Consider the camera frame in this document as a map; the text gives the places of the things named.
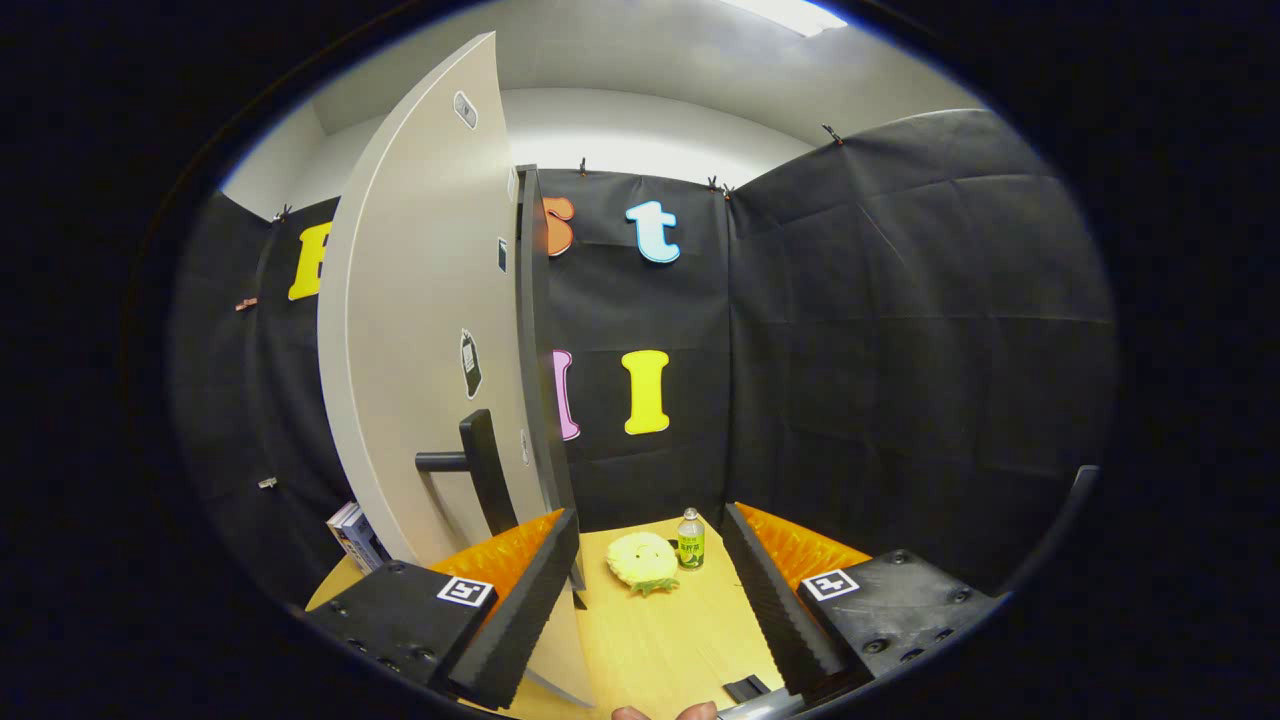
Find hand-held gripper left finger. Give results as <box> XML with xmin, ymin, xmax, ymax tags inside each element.
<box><xmin>303</xmin><ymin>508</ymin><xmax>583</xmax><ymax>711</ymax></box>

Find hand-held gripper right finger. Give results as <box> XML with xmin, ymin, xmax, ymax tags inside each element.
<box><xmin>720</xmin><ymin>502</ymin><xmax>1008</xmax><ymax>701</ymax></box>

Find black door handle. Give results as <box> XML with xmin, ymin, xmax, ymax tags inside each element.
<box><xmin>415</xmin><ymin>409</ymin><xmax>519</xmax><ymax>536</ymax></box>

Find beige shoe cabinet door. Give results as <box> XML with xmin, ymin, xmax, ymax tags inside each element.
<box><xmin>317</xmin><ymin>32</ymin><xmax>596</xmax><ymax>709</ymax></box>

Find green label drink bottle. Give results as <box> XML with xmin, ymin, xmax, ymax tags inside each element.
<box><xmin>677</xmin><ymin>507</ymin><xmax>706</xmax><ymax>571</ymax></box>

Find yellow plush toy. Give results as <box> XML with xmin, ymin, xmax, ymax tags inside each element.
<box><xmin>606</xmin><ymin>531</ymin><xmax>681</xmax><ymax>598</ymax></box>

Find blue cover book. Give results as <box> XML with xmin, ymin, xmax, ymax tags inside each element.
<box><xmin>340</xmin><ymin>510</ymin><xmax>391</xmax><ymax>573</ymax></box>

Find black backdrop cloth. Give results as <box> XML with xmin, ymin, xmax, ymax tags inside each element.
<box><xmin>170</xmin><ymin>108</ymin><xmax>1119</xmax><ymax>611</ymax></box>

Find dark curved bar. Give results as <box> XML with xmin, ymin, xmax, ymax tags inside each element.
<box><xmin>1000</xmin><ymin>465</ymin><xmax>1101</xmax><ymax>601</ymax></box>

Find long ceiling light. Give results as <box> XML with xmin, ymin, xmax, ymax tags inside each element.
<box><xmin>720</xmin><ymin>0</ymin><xmax>849</xmax><ymax>38</ymax></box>

